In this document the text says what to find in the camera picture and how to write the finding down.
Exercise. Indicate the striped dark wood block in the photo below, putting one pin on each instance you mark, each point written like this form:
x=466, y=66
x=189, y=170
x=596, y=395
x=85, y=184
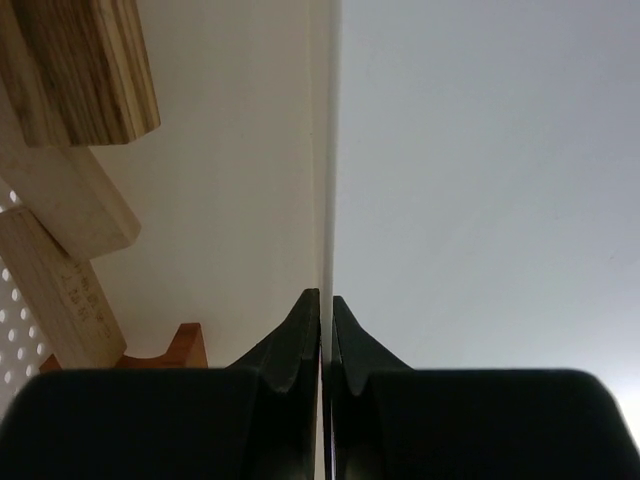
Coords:
x=77, y=73

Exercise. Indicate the pale long wood block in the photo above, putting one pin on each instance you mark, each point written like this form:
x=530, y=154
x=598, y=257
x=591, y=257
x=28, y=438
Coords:
x=68, y=191

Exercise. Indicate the white translucent plastic bin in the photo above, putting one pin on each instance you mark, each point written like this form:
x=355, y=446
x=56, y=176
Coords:
x=324, y=69

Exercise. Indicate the engraved long wood block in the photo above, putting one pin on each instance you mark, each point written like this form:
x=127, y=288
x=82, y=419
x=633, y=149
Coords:
x=63, y=293

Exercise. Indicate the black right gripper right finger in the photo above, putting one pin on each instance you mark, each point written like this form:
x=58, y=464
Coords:
x=392, y=421

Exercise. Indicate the orange arch wood block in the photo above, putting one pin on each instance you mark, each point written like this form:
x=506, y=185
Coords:
x=175, y=350

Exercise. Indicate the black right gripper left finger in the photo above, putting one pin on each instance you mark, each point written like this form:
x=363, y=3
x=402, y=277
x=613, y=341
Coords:
x=254, y=419

